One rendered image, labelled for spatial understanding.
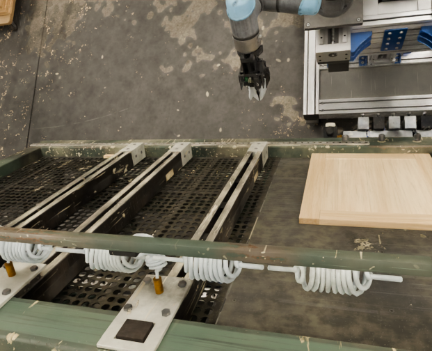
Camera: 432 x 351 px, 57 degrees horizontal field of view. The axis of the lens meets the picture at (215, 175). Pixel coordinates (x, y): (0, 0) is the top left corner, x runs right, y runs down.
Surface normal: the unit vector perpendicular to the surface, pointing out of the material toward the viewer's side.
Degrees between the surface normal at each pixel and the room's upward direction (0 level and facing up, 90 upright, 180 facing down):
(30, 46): 0
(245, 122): 0
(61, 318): 58
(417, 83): 0
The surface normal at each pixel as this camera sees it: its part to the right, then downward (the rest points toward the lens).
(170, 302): -0.10, -0.93
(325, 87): -0.29, -0.18
